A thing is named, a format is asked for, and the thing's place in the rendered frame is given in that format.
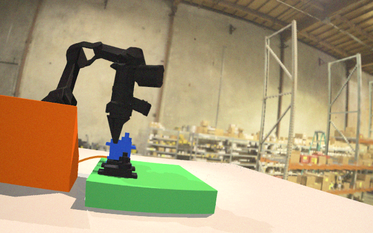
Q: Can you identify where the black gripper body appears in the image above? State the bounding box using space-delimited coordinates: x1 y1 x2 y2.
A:
106 83 134 118

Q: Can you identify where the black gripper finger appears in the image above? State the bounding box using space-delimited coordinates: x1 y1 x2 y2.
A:
107 115 130 144

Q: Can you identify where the green flat block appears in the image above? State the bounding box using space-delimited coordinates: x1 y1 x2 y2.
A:
85 152 218 214

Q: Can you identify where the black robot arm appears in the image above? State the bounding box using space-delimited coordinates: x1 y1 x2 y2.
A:
41 41 165 116

